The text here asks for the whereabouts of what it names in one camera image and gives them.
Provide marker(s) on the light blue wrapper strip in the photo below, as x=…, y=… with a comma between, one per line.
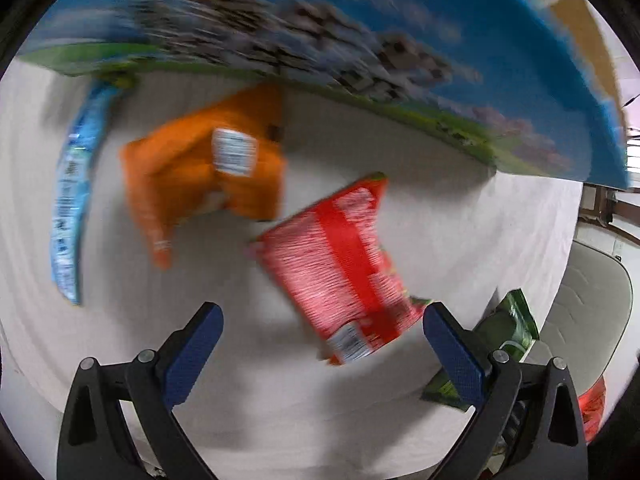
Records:
x=72, y=191

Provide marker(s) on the grey chair seat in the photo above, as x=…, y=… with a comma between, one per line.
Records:
x=588, y=317

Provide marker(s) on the green snack bag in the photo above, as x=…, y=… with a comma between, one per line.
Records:
x=509, y=326

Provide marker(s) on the beige table cloth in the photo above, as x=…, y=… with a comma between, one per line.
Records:
x=266, y=405

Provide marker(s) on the milk cardboard box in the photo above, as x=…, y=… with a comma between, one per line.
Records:
x=502, y=79

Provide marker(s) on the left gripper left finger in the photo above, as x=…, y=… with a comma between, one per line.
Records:
x=95, y=442

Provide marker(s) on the orange snack bag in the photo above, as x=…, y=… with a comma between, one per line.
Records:
x=227, y=154

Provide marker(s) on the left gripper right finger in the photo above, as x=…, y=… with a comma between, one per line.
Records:
x=534, y=408

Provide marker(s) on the red snack bag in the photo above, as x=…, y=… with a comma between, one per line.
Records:
x=329, y=262

